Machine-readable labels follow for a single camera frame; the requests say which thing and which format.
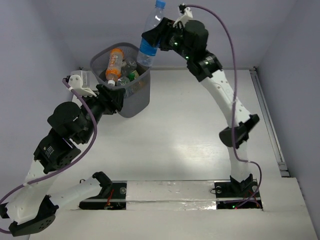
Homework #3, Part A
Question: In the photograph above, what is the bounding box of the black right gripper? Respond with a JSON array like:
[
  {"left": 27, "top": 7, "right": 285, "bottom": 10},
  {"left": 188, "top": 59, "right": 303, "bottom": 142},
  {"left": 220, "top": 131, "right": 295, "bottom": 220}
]
[{"left": 143, "top": 16, "right": 193, "bottom": 61}]

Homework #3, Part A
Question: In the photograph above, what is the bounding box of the clear bottle light blue cap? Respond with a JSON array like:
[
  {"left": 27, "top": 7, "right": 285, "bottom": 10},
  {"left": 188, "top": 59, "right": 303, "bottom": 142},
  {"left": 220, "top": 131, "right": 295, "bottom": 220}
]
[{"left": 137, "top": 0, "right": 166, "bottom": 68}]

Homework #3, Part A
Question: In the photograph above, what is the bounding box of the clear bottle blue label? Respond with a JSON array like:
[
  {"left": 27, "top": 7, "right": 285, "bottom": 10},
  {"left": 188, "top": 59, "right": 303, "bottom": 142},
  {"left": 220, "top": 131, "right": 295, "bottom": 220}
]
[{"left": 116, "top": 76, "right": 131, "bottom": 87}]

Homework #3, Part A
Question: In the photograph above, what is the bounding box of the long orange capped bottle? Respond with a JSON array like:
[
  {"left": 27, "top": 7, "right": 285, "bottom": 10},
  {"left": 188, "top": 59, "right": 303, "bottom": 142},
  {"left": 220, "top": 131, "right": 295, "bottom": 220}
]
[{"left": 105, "top": 48, "right": 124, "bottom": 87}]

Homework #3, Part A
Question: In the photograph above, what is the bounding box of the green soda bottle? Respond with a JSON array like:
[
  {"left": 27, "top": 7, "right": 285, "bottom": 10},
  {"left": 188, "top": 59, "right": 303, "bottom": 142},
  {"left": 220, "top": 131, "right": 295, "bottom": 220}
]
[{"left": 127, "top": 72, "right": 136, "bottom": 81}]

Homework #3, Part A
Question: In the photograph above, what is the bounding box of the orange juice bottle brown cap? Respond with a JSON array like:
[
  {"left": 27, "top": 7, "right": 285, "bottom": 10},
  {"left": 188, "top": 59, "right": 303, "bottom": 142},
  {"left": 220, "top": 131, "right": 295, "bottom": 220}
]
[{"left": 135, "top": 81, "right": 146, "bottom": 92}]

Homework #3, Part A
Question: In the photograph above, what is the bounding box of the crushed clear bottle white cap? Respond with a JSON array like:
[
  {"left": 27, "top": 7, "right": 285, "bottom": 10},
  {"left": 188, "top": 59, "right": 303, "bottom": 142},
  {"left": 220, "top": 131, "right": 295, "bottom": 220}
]
[{"left": 121, "top": 58, "right": 137, "bottom": 75}]

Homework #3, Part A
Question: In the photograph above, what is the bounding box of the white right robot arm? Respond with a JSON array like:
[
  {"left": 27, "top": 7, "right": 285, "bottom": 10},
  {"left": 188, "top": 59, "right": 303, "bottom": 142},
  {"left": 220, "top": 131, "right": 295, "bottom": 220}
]
[{"left": 141, "top": 4, "right": 260, "bottom": 196}]

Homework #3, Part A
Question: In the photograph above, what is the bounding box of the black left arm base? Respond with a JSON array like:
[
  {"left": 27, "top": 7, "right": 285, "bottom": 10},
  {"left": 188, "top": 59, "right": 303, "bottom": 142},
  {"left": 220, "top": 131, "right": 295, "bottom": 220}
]
[{"left": 79, "top": 171, "right": 127, "bottom": 210}]

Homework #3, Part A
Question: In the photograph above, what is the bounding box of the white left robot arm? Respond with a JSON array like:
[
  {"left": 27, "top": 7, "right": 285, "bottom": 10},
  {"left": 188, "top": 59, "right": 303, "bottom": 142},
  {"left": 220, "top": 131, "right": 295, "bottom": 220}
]
[{"left": 0, "top": 74, "right": 126, "bottom": 237}]

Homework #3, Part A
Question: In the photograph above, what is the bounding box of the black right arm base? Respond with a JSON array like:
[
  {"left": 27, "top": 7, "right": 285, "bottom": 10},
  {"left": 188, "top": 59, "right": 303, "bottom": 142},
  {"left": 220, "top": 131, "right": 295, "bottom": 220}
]
[{"left": 210, "top": 174, "right": 263, "bottom": 210}]

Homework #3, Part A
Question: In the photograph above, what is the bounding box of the grey mesh waste bin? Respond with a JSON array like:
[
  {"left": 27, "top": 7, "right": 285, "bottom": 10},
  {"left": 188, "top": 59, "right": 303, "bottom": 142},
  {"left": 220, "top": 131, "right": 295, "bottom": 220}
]
[{"left": 90, "top": 42, "right": 151, "bottom": 118}]

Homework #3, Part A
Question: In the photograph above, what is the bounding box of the silver taped front rail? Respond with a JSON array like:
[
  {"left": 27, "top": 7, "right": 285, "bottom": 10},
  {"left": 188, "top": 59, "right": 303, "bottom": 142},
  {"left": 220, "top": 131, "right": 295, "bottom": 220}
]
[{"left": 125, "top": 180, "right": 217, "bottom": 211}]

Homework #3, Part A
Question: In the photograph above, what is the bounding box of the metal rail right wall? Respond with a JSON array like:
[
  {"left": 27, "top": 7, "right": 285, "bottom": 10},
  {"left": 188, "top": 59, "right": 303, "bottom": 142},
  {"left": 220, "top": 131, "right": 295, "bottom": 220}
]
[{"left": 249, "top": 68, "right": 291, "bottom": 178}]

